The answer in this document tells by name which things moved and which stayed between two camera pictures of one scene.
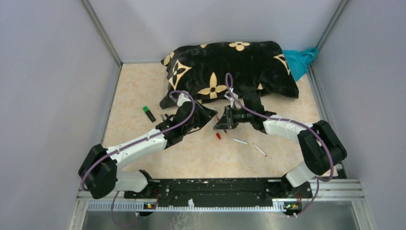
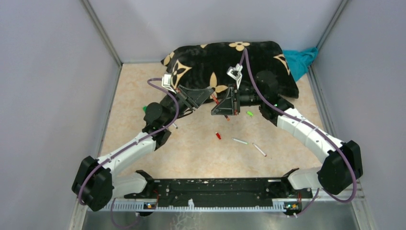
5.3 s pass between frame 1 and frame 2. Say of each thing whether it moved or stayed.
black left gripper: moved
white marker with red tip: stayed
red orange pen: moved
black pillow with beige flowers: stayed
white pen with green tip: stayed
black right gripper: moved
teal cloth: stayed
